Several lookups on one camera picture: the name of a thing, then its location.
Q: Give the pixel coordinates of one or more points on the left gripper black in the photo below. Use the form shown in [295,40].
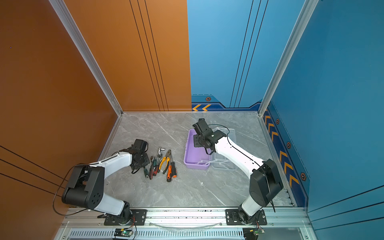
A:
[147,162]

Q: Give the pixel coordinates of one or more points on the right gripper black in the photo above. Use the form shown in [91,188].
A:
[195,141]

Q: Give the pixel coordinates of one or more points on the red black ratchet wrench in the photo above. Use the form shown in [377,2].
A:
[151,169]

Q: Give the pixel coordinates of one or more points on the purple toolbox base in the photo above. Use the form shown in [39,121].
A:
[195,158]

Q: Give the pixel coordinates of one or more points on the clear toolbox lid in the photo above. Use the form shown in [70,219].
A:
[219,160]

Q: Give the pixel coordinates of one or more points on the green handled ratchet wrench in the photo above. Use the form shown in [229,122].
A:
[146,172]

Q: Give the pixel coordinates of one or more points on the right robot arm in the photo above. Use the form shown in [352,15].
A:
[265,179]

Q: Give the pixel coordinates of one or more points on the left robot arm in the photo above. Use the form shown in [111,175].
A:
[85,187]

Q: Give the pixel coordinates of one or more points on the orange black screwdriver large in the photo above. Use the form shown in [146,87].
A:
[170,172]

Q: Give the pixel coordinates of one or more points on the orange black screwdriver small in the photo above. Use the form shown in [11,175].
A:
[173,169]

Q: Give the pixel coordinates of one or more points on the left green circuit board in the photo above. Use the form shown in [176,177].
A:
[123,233]

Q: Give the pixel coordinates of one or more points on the green circuit board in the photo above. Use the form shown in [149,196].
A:
[252,233]
[123,233]

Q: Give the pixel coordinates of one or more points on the right green circuit board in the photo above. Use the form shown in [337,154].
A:
[252,233]

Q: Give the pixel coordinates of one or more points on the yellow handled pliers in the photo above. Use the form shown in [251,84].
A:
[165,162]

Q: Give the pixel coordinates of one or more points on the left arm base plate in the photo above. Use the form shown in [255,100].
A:
[135,217]

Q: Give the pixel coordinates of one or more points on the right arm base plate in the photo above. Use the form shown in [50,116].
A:
[236,217]

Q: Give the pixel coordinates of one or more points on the left aluminium corner post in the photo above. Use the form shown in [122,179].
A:
[75,34]

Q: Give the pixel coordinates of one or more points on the aluminium corner post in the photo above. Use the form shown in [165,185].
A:
[75,34]
[295,36]

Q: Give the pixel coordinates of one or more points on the aluminium front rail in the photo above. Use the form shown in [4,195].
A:
[196,217]

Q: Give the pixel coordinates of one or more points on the right aluminium corner post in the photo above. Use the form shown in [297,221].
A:
[295,36]

